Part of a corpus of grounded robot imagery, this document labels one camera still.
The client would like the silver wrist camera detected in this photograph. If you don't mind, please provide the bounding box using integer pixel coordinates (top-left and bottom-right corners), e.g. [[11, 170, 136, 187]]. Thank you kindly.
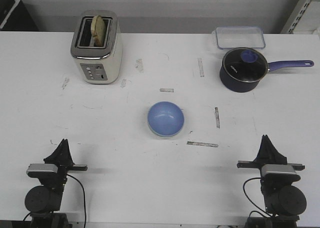
[[260, 164, 301, 182], [26, 163, 58, 178]]

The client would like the green bowl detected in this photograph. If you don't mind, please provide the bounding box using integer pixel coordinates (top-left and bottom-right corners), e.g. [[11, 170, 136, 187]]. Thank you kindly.
[[148, 125, 184, 139]]

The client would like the white slotted metal rack post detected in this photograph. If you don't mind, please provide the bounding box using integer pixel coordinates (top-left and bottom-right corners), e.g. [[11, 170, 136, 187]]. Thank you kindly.
[[280, 0, 320, 34]]

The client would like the blue bowl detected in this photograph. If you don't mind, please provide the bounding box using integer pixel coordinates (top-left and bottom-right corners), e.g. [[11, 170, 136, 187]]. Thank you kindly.
[[147, 101, 185, 137]]

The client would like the glass pot lid blue knob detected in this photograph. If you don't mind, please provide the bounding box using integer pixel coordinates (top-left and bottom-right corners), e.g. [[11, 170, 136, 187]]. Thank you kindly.
[[221, 47, 268, 83]]

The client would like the cream and steel toaster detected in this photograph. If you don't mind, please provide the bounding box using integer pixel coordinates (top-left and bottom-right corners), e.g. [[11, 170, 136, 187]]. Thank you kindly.
[[70, 10, 123, 84]]

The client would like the clear plastic food container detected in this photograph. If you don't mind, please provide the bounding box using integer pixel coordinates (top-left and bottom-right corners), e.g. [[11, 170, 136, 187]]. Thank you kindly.
[[212, 26, 266, 50]]

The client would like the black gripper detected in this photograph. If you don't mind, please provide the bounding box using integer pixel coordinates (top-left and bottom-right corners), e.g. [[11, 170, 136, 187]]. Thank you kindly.
[[38, 139, 88, 188], [236, 135, 305, 171]]

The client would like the dark blue saucepan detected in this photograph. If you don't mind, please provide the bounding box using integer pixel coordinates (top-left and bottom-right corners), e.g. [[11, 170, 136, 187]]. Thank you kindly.
[[219, 47, 314, 93]]

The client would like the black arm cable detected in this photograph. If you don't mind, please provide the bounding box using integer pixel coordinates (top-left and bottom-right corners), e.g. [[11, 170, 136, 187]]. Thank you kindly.
[[65, 174, 87, 227], [242, 177, 276, 217]]

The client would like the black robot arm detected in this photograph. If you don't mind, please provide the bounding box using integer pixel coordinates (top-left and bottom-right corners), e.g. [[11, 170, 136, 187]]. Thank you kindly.
[[237, 135, 307, 227], [24, 139, 88, 227]]

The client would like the slice of toast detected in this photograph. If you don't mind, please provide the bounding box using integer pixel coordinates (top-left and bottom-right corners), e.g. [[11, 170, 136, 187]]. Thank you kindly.
[[90, 16, 106, 47]]

